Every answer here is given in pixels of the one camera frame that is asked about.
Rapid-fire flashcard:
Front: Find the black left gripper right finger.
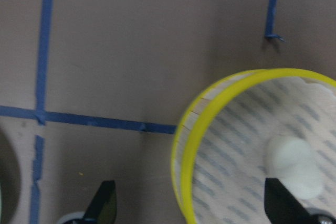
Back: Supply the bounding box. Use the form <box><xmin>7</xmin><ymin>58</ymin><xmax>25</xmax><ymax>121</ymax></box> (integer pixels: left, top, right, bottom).
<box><xmin>264</xmin><ymin>178</ymin><xmax>318</xmax><ymax>224</ymax></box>

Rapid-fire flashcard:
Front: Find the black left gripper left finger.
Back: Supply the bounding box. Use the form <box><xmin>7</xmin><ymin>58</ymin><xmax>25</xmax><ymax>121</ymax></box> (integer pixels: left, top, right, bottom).
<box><xmin>84</xmin><ymin>180</ymin><xmax>117</xmax><ymax>224</ymax></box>

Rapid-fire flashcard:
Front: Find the white steamed bun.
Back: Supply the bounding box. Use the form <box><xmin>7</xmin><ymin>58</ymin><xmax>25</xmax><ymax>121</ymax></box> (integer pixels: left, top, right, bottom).
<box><xmin>265</xmin><ymin>135</ymin><xmax>324</xmax><ymax>200</ymax></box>

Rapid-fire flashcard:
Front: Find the far yellow bamboo steamer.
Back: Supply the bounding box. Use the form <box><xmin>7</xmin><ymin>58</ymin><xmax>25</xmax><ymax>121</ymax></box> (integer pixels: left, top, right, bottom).
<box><xmin>171</xmin><ymin>68</ymin><xmax>335</xmax><ymax>223</ymax></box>

